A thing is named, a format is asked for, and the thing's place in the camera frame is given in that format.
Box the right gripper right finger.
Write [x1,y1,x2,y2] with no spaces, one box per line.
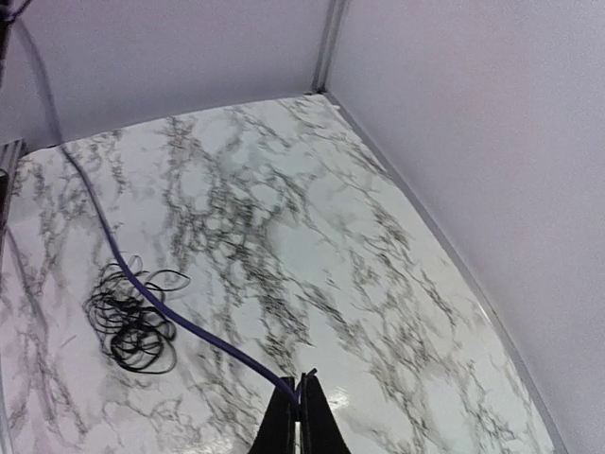
[300,372,351,454]

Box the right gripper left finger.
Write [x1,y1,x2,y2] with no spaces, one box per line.
[252,376,301,454]

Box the black cable bundle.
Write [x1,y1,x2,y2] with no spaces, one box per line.
[83,254,191,375]

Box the left aluminium corner post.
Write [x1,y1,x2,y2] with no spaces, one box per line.
[308,0,348,95]

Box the aluminium front frame rail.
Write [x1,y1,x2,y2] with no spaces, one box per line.
[0,139,26,192]

